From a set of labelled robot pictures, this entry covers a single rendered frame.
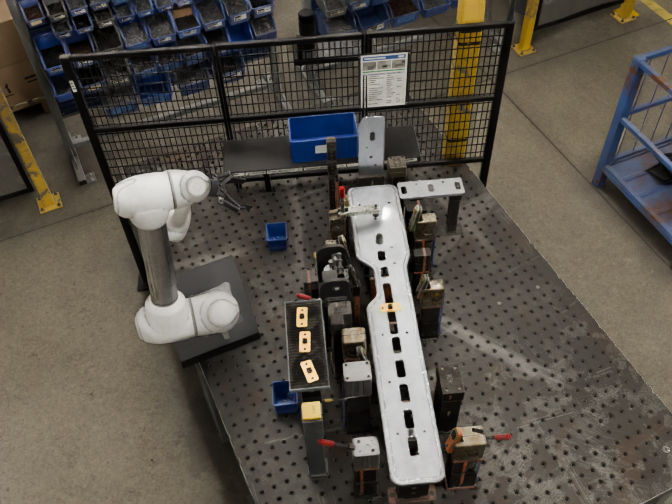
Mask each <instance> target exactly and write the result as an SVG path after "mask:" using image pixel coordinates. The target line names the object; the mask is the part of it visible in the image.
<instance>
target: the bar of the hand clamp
mask: <svg viewBox="0 0 672 504"><path fill-rule="evenodd" d="M344 209H345V212H341V207H340V208H338V212H339V217H340V214H342V213H346V214H347V216H358V215H369V214H372V216H373V217H378V216H379V213H380V208H379V204H374V205H363V206H351V207H344ZM347 211H348V212H347Z"/></svg>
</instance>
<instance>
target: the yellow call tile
mask: <svg viewBox="0 0 672 504"><path fill-rule="evenodd" d="M302 414H303V420H312V419H321V411H320V402H319V401H317V402H306V403H302Z"/></svg>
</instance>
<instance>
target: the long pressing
mask: <svg viewBox="0 0 672 504"><path fill-rule="evenodd" d="M347 195H348V198H349V207H351V206H359V204H360V206H363V205H374V204H379V208H380V213H379V216H378V217H377V220H374V218H375V217H373V216H372V214H369V215H358V216H350V217H351V224H352V232H353V239H354V246H355V253H356V259H357V260H358V261H359V262H360V263H362V264H363V265H365V266H367V267H368V268H370V269H371V270H372V271H373V274H374V281H375V287H376V297H375V298H374V299H373V300H372V301H371V302H370V303H369V304H368V306H367V309H366V313H367V320H368V327H369V334H370V341H371V348H372V355H373V362H374V369H375V376H376V383H377V391H378V398H379V405H380V412H381V419H382V426H383V433H384V440H385V447H386V454H387V461H388V469H389V476H390V479H391V481H392V482H393V483H394V484H396V485H398V486H408V485H418V484H428V483H436V482H439V481H441V480H442V479H443V478H444V476H445V466H444V461H443V456H442V450H441V445H440V440H439V435H438V429H437V424H436V419H435V413H434V408H433V403H432V398H431V392H430V387H429V382H428V377H427V371H426V366H425V361H424V356H423V350H422V345H421V340H420V335H419V329H418V324H417V319H416V314H415V308H414V303H413V298H412V293H411V287H410V282H409V277H408V272H407V264H408V261H409V258H410V249H409V244H408V239H407V234H406V229H405V224H404V219H403V214H402V209H401V203H400V198H399V193H398V189H397V188H396V187H395V186H394V185H390V184H387V185H375V186H364V187H354V188H350V189H349V190H348V192H347ZM388 202H390V203H388ZM377 233H382V235H383V243H382V244H377V243H376V242H375V241H376V234H377ZM391 247H393V248H391ZM380 251H384V252H385V257H386V260H383V261H380V260H379V259H378V252H380ZM394 262H395V263H396V264H393V263H394ZM383 267H386V268H387V269H388V275H389V277H388V278H382V277H381V271H380V268H383ZM384 284H390V287H391V292H392V298H393V303H398V302H400V303H401V311H392V312H395V316H396V322H397V328H398V333H397V334H391V333H390V327H389V321H388V315H387V313H388V312H380V308H379V304H386V302H385V296H384V290H383V285H384ZM406 332H408V333H406ZM382 334H383V336H382ZM394 337H398V338H399V340H400V345H401V353H394V352H393V346H392V338H394ZM399 360H402V361H403V363H404V369H405V375H406V376H405V377H398V376H397V370H396V364H395V362H396V361H399ZM389 381H391V383H389ZM400 385H407V387H408V393H409V398H410V401H409V402H402V401H401V395H400V389H399V386H400ZM405 410H411V411H412V416H413V422H414V428H413V429H414V435H411V436H409V435H408V430H409V429H407V428H406V426H405V420H404V413H403V412H404V411H405ZM424 430H425V431H426V432H424ZM397 433H398V435H397ZM409 437H416V440H417V446H418V451H419V455H418V456H411V455H410V450H409V444H408V438H409Z"/></svg>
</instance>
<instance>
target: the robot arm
mask: <svg viewBox="0 0 672 504"><path fill-rule="evenodd" d="M226 176H228V177H227V178H226V179H225V180H224V181H222V182H220V181H218V179H220V178H223V177H226ZM229 180H230V182H236V183H241V184H243V183H244V182H245V181H246V179H244V178H239V177H237V176H234V174H231V172H230V171H227V172H224V173H221V174H215V175H214V176H213V177H212V179H209V177H207V176H206V175H205V174H204V173H202V172H200V171H196V170H191V171H185V170H165V171H163V172H153V173H146V174H141V175H137V176H133V177H130V178H127V179H125V180H123V181H121V182H119V183H118V184H116V185H115V187H114V188H113V189H112V195H113V204H114V210H115V212H116V213H117V214H118V215H119V216H121V217H123V218H129V219H130V220H131V222H132V223H133V224H134V225H135V226H136V227H137V231H138V236H139V241H140V246H141V251H142V256H143V260H144V265H145V270H146V275H147V280H148V285H149V290H150V295H149V296H148V297H147V299H146V301H145V307H142V308H141V309H140V310H139V311H138V312H137V314H136V317H135V324H136V328H137V332H138V335H139V337H140V339H141V340H143V341H145V342H147V343H152V344H166V343H172V342H177V341H182V340H186V339H189V338H192V337H196V336H203V337H207V336H208V335H210V334H215V333H221V334H222V336H223V338H224V340H225V339H229V338H230V337H229V332H228V331H229V330H230V329H232V328H233V327H234V326H235V324H237V323H241V322H242V321H243V317H242V316H241V315H240V313H239V306H238V303H237V301H236V300H235V299H234V297H233V296H232V293H231V290H230V284H229V283H228V282H224V283H222V284H221V285H220V286H218V287H215V288H213V289H210V290H208V291H205V292H203V293H200V294H197V295H190V296H189V297H188V298H187V299H185V297H184V295H183V294H182V293H181V292H180V291H178V290H177V285H176V279H175V273H174V267H173V261H172V254H171V248H170V242H169V241H172V242H179V241H181V240H182V239H183V238H184V237H185V235H186V233H187V231H188V228H189V225H190V220H191V205H192V204H193V203H197V202H201V201H203V200H204V199H205V198H206V197H207V196H209V197H217V198H218V200H219V201H218V204H221V205H223V206H225V207H227V208H228V209H230V210H232V211H233V212H235V213H237V212H238V211H239V210H245V209H247V210H250V209H251V208H252V207H253V205H250V204H244V203H239V204H238V203H237V202H236V201H235V200H233V199H232V198H231V197H230V196H229V194H228V193H227V191H226V187H225V186H224V184H225V183H226V182H227V181H229ZM224 195H226V196H225V197H223V196H224Z"/></svg>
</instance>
